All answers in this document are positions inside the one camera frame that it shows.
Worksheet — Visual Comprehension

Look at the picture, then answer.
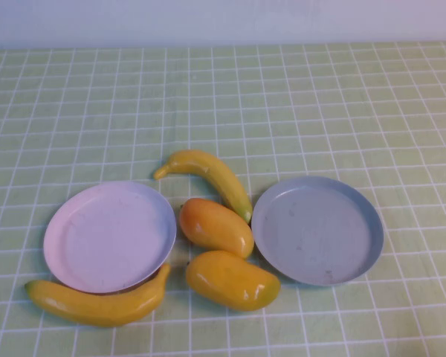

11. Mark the yellow plastic banana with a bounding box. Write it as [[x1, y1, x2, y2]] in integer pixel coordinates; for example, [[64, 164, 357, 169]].
[[153, 149, 253, 225], [25, 263, 172, 328]]

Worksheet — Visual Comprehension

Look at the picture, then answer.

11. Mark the orange tinted plastic mango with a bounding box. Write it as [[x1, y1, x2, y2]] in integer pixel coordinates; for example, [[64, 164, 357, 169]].
[[179, 198, 255, 260]]

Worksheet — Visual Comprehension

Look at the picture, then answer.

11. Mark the yellow plastic mango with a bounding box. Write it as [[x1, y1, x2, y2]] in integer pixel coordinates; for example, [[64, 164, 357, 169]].
[[185, 250, 282, 312]]

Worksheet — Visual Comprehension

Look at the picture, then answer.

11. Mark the blue-grey round plate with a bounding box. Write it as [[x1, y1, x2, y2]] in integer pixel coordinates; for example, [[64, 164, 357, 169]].
[[251, 176, 385, 287]]

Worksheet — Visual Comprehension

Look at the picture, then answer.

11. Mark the pink round plate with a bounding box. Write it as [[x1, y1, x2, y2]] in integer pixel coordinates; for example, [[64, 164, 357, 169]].
[[43, 181, 178, 295]]

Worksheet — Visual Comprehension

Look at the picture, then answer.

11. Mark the green checkered tablecloth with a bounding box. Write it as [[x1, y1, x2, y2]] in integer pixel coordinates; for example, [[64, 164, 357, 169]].
[[0, 39, 446, 357]]

